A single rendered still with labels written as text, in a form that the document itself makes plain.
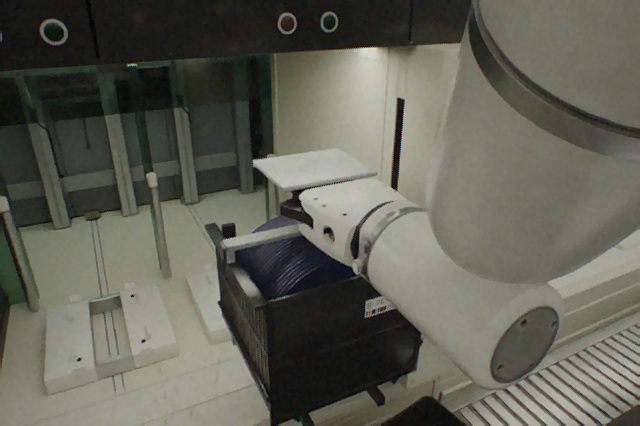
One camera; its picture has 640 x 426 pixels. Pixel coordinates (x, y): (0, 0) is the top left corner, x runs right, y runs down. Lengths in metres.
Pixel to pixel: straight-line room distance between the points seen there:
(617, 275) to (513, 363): 0.95
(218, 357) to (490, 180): 0.76
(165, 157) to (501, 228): 1.33
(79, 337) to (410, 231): 0.71
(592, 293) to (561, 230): 1.05
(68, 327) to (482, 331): 0.81
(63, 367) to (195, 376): 0.22
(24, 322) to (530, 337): 0.95
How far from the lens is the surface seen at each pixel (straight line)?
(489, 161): 0.16
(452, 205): 0.20
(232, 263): 0.55
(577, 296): 1.18
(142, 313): 0.97
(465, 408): 0.98
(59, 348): 0.95
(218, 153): 1.50
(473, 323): 0.32
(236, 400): 0.81
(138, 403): 0.84
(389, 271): 0.38
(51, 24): 0.48
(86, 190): 1.48
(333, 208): 0.45
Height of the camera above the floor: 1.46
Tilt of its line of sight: 25 degrees down
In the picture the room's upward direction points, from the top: straight up
